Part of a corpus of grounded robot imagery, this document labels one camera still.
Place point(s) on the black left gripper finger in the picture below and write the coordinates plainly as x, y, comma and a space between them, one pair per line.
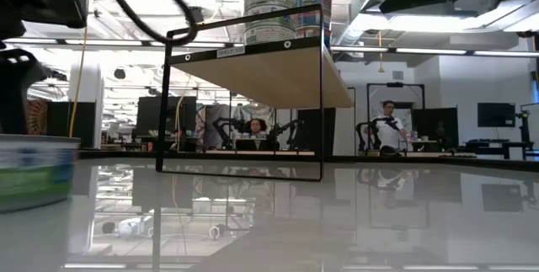
17, 82

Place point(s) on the black wall television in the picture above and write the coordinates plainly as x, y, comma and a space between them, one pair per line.
497, 115

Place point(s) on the black door panel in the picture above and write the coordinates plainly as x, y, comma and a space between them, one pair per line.
309, 129

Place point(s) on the black partition panel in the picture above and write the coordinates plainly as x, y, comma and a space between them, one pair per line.
59, 124

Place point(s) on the yellow hanging pendant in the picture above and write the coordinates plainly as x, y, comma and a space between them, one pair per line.
381, 69

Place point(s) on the black hanging lamp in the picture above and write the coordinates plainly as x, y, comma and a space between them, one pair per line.
199, 13

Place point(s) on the long ceiling light strip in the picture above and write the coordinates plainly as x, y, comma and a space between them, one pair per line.
105, 42
429, 51
505, 53

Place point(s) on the background black robot arm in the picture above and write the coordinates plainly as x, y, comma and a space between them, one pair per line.
221, 126
391, 121
290, 126
360, 137

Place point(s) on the black tripod stand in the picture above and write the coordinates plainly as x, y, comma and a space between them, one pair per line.
524, 129

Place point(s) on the silver ventilation duct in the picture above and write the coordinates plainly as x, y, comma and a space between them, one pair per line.
353, 32

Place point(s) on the black aluminium table frame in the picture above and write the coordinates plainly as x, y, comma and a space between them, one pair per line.
505, 164

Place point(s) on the red patterned tapestry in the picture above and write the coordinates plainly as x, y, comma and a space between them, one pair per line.
38, 116

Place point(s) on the black monitor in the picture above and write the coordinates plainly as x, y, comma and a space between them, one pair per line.
433, 124
147, 116

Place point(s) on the black metal frame stand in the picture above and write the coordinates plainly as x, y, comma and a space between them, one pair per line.
395, 84

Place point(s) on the wooden shelf with black frame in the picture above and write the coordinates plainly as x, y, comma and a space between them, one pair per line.
261, 78

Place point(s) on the black round speaker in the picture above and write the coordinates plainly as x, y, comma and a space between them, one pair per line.
119, 73

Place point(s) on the person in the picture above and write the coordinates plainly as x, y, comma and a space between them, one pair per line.
389, 131
255, 126

